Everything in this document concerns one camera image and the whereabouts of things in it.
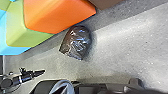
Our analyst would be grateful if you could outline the blue sofa seat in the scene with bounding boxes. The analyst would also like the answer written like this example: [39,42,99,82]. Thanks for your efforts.
[0,9,33,56]

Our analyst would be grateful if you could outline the orange sofa seat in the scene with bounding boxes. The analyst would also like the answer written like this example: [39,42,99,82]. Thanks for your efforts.
[23,0,98,35]

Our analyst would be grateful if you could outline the brown sofa seat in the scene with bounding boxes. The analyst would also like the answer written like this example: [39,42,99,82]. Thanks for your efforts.
[88,0,126,11]

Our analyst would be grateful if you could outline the green sofa seat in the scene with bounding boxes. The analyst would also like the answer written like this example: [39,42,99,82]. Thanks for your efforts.
[5,0,54,48]

